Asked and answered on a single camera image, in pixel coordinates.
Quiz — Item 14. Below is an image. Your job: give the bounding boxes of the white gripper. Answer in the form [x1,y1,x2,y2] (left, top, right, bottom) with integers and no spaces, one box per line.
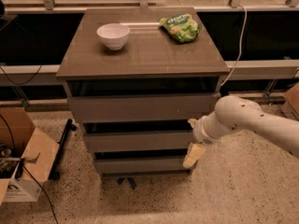
[183,116,217,168]

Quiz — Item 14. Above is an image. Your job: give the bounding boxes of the grey drawer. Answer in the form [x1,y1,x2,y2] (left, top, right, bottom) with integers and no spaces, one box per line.
[94,157,186,174]
[67,94,219,123]
[83,131,193,152]

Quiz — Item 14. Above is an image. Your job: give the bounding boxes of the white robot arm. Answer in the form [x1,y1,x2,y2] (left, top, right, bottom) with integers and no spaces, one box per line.
[183,96,299,169]

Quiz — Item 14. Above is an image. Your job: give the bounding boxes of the grey drawer cabinet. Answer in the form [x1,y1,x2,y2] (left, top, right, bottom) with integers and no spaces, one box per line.
[56,7,229,179]

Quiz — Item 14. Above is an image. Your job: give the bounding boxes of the grey bottom drawer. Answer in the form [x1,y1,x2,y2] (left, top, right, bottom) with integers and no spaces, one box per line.
[94,157,186,174]

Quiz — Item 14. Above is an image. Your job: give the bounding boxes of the grey top drawer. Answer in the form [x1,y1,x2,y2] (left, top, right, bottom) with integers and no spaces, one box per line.
[67,94,219,123]

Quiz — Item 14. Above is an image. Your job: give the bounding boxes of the open cardboard box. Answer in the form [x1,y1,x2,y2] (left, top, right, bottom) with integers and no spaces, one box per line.
[0,107,59,204]

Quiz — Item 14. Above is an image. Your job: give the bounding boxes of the green snack bag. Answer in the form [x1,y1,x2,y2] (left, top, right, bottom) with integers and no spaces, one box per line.
[158,13,201,43]

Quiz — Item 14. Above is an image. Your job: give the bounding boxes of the white ceramic bowl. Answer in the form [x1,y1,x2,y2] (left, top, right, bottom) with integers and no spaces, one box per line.
[96,23,130,50]

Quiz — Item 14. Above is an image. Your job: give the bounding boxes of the black metal stand leg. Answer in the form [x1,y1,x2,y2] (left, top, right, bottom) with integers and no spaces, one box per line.
[49,119,77,180]

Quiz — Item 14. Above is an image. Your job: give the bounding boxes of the white cable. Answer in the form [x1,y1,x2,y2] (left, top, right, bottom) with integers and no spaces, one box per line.
[220,4,248,88]

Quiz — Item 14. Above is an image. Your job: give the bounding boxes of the black cable at left rail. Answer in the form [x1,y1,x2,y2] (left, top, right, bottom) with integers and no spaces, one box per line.
[0,63,43,87]

